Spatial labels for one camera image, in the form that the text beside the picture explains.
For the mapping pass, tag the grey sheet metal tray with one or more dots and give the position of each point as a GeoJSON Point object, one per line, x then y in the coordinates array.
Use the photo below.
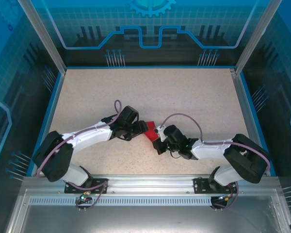
{"type": "Point", "coordinates": [148, 218]}

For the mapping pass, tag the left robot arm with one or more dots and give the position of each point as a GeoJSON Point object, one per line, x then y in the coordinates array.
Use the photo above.
{"type": "Point", "coordinates": [55, 155]}

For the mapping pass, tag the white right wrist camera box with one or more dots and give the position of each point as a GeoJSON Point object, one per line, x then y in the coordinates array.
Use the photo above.
{"type": "Point", "coordinates": [161, 134]}

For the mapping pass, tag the aluminium frame post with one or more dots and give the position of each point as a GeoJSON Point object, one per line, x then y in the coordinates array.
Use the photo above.
{"type": "Point", "coordinates": [254, 38]}
{"type": "Point", "coordinates": [46, 38]}

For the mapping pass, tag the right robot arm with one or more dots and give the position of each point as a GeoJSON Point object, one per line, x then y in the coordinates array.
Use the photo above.
{"type": "Point", "coordinates": [245, 157]}

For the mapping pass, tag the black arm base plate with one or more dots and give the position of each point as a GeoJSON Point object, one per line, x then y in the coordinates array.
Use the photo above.
{"type": "Point", "coordinates": [99, 188]}
{"type": "Point", "coordinates": [201, 185]}

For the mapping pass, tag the small adapter with green light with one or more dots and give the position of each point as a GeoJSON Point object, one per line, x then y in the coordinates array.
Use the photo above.
{"type": "Point", "coordinates": [224, 197]}
{"type": "Point", "coordinates": [84, 197]}

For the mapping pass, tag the long aluminium profile rail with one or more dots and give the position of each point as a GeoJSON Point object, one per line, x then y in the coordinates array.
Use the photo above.
{"type": "Point", "coordinates": [148, 184]}

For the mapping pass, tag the short aluminium profile rail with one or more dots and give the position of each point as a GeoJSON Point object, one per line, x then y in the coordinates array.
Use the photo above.
{"type": "Point", "coordinates": [250, 123]}

